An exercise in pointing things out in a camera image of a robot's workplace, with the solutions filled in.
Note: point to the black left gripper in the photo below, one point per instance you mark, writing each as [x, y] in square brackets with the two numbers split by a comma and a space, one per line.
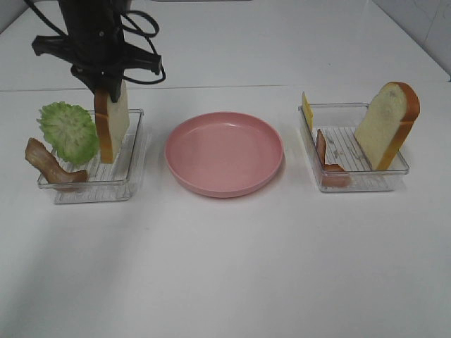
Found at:
[104, 51]

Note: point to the bread slice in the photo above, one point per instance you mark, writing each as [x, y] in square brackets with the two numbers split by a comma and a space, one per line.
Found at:
[388, 120]
[112, 122]

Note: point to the green lettuce leaf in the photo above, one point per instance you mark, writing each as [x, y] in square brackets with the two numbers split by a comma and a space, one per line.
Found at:
[70, 130]

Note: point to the brown bacon strip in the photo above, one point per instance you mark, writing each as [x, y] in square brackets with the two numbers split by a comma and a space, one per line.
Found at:
[38, 157]

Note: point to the yellow cheese slice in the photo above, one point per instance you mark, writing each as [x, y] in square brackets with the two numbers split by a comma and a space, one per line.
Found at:
[308, 113]

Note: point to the red bacon strip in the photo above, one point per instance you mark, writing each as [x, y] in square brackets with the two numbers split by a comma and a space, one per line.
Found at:
[334, 174]

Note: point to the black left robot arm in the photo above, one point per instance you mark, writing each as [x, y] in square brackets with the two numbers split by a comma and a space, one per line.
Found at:
[104, 15]

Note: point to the clear left plastic tray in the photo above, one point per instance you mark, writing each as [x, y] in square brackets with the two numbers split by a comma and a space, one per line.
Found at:
[117, 181]

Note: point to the clear plastic tray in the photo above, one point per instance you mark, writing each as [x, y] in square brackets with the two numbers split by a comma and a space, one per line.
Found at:
[337, 122]
[117, 181]

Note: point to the pink round plate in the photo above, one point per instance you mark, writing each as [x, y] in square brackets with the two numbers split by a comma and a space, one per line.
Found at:
[224, 154]

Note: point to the clear right plastic tray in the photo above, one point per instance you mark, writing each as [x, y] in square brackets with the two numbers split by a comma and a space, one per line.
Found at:
[337, 122]

